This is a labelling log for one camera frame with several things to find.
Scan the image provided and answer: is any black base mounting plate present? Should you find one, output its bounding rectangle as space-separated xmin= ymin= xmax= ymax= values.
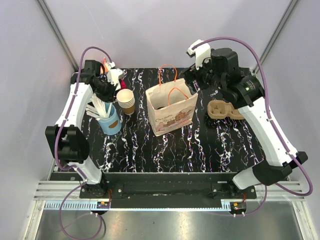
xmin=79 ymin=172 xmax=257 ymax=211

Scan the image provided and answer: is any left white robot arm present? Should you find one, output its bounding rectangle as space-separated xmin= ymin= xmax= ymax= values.
xmin=45 ymin=60 xmax=124 ymax=198

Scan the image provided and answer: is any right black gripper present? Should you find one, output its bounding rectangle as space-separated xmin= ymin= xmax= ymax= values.
xmin=180 ymin=53 xmax=225 ymax=95

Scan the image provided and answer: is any beige paper takeout bag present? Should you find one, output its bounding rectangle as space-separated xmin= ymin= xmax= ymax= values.
xmin=145 ymin=64 xmax=198 ymax=137

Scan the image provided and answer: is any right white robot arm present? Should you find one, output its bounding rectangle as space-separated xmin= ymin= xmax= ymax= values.
xmin=183 ymin=44 xmax=308 ymax=199

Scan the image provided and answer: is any colourful rabbit print cloth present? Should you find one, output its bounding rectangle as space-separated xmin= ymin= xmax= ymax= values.
xmin=100 ymin=58 xmax=117 ymax=76

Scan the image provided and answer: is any red folded cloth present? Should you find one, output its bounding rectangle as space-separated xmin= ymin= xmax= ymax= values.
xmin=119 ymin=79 xmax=127 ymax=90

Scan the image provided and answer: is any stack of brown cup carriers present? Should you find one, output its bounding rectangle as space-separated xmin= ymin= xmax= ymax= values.
xmin=207 ymin=100 xmax=245 ymax=120

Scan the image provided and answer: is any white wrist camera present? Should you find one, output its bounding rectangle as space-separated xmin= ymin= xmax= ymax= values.
xmin=106 ymin=68 xmax=125 ymax=88
xmin=186 ymin=39 xmax=211 ymax=70

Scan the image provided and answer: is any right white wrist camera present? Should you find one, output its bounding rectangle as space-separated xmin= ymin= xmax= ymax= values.
xmin=186 ymin=39 xmax=211 ymax=70

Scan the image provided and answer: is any light blue straw holder cup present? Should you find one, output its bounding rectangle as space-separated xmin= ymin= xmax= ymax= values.
xmin=98 ymin=102 xmax=122 ymax=136

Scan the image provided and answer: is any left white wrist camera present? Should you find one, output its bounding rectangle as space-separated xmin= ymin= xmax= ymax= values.
xmin=106 ymin=68 xmax=125 ymax=88

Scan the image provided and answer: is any aluminium frame rail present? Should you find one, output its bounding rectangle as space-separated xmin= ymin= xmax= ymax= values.
xmin=24 ymin=176 xmax=317 ymax=240

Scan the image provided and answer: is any stack of paper coffee cups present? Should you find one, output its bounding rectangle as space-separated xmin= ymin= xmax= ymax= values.
xmin=116 ymin=89 xmax=135 ymax=116

